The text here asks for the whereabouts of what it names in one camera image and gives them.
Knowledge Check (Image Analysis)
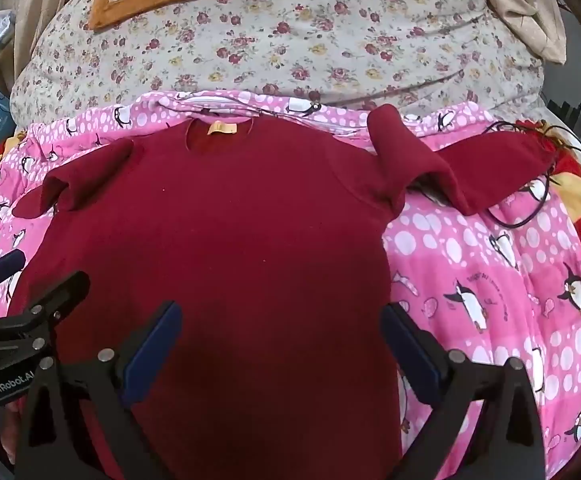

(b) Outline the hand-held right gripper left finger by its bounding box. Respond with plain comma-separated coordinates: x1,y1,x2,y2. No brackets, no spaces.
15,301,184,480

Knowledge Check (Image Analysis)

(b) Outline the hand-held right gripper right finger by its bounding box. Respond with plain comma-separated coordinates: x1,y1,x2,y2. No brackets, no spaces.
379,302,547,480

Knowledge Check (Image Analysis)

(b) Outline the dark red sweater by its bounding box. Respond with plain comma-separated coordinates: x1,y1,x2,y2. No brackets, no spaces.
9,105,557,480

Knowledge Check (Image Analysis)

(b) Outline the pink penguin print blanket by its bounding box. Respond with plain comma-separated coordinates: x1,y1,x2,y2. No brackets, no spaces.
0,89,581,480

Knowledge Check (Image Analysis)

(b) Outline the beige curtain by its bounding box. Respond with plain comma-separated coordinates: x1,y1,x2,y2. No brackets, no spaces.
0,0,102,92

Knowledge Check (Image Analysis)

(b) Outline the floral print quilt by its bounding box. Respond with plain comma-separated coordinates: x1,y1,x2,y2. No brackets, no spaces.
9,0,546,128

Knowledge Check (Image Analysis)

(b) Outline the beige cloth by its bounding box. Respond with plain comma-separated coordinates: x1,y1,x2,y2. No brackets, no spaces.
457,0,569,65

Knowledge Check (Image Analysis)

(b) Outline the black cable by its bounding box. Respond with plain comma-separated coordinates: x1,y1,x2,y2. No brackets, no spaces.
484,101,581,229

